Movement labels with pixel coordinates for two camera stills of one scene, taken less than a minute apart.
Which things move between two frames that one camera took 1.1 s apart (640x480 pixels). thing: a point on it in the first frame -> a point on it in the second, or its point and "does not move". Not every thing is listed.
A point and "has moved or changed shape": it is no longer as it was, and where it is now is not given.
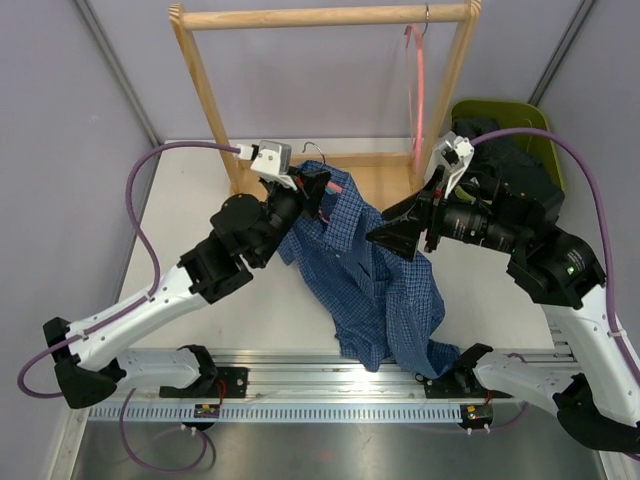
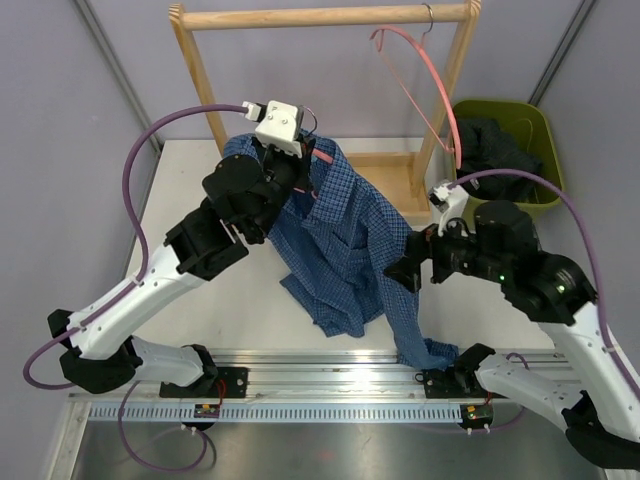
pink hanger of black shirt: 414,39 has moved or changed shape
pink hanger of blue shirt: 331,186 -> 321,155
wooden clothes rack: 401,169 does not move
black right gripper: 402,238 -> 423,245
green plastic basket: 517,115 does not move
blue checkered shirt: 389,310 has moved or changed shape
